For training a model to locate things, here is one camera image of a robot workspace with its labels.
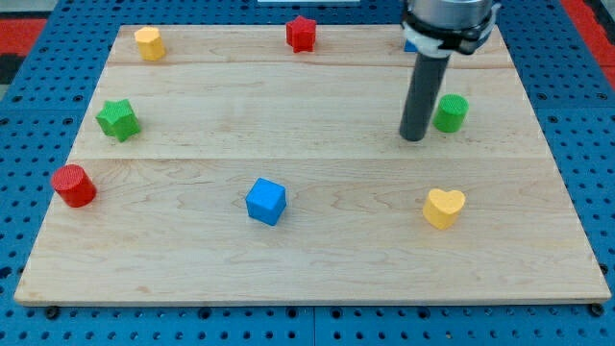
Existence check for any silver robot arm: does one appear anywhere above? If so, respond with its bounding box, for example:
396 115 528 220
401 0 501 59

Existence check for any blue cube block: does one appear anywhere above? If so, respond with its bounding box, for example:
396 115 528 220
245 178 286 226

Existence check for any red star block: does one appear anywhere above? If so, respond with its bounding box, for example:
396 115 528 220
285 15 317 53

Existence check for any green star block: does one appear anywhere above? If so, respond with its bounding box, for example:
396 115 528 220
95 99 141 142

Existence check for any wooden board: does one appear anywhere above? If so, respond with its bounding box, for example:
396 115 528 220
14 25 611 307

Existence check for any yellow heart block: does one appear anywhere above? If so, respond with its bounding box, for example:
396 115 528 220
422 188 466 230

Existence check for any green cylinder block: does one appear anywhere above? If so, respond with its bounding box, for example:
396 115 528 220
432 94 469 133

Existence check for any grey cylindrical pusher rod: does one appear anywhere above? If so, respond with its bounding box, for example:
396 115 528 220
399 53 450 141

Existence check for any small blue block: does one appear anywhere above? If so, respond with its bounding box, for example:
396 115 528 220
405 40 418 53

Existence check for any yellow hexagon block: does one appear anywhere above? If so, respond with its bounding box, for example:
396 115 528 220
135 26 166 62

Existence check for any red cylinder block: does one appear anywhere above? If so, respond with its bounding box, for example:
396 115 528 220
51 164 97 208

